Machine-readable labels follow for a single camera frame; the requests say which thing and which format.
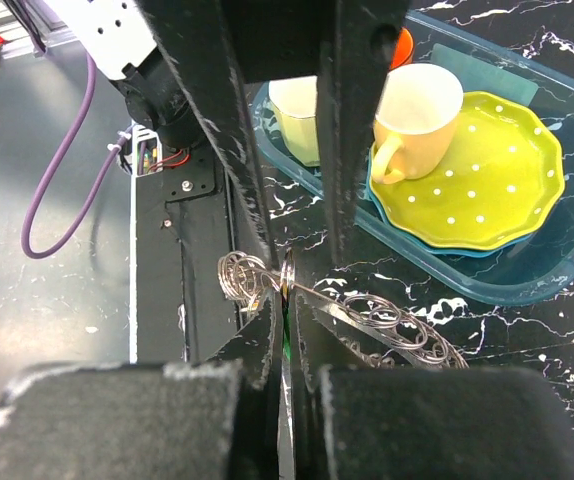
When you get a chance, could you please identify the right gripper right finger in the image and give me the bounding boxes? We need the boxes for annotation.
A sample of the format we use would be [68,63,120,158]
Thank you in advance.
[289,295,574,479]

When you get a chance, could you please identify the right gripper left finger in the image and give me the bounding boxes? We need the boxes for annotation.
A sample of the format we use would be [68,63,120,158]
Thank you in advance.
[0,293,280,479]

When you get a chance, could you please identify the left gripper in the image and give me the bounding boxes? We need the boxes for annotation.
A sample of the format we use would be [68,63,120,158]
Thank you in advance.
[138,0,411,267]

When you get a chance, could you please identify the green key tag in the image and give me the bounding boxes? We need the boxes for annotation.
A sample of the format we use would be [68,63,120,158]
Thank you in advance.
[281,294,291,360]

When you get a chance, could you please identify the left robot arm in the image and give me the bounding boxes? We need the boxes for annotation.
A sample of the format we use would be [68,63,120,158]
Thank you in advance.
[55,1,410,261]

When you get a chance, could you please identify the pale yellow cup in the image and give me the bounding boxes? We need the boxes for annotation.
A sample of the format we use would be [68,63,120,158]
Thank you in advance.
[268,75,320,167]

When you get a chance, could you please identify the orange object in tray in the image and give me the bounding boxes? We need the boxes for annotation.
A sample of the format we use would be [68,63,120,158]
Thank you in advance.
[390,27,415,70]

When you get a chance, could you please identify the blue plate under yellow plate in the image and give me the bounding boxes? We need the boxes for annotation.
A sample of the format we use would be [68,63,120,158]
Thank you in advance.
[364,144,533,258]

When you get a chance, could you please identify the yellow-green dotted plate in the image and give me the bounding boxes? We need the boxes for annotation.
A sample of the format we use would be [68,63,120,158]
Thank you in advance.
[370,91,565,250]

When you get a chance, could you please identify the teal plastic tray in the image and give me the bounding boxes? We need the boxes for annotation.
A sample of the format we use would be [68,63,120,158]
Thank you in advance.
[251,9,574,307]

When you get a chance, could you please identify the yellow mug with handle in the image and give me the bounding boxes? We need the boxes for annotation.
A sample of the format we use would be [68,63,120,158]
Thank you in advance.
[371,63,464,185]

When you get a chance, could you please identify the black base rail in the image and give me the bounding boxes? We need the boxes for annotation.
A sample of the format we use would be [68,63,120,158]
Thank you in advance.
[129,125,257,364]

